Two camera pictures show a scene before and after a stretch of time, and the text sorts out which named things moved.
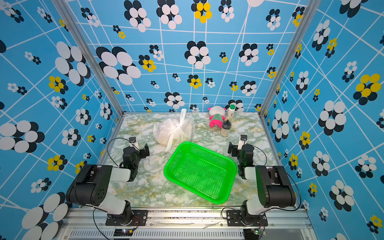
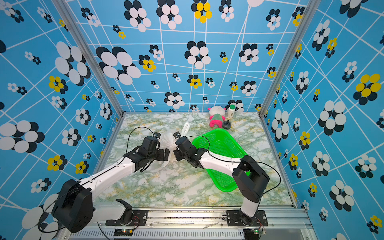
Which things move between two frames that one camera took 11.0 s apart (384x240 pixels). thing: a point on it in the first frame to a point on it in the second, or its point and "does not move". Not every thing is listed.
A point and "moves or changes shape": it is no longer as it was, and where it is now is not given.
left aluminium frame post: (66, 11) does not move
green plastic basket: (205, 172) to (222, 142)
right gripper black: (234, 150) to (181, 153)
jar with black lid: (226, 126) does not move
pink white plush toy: (217, 113) does not move
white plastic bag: (172, 132) moves or changes shape
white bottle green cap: (230, 110) does not move
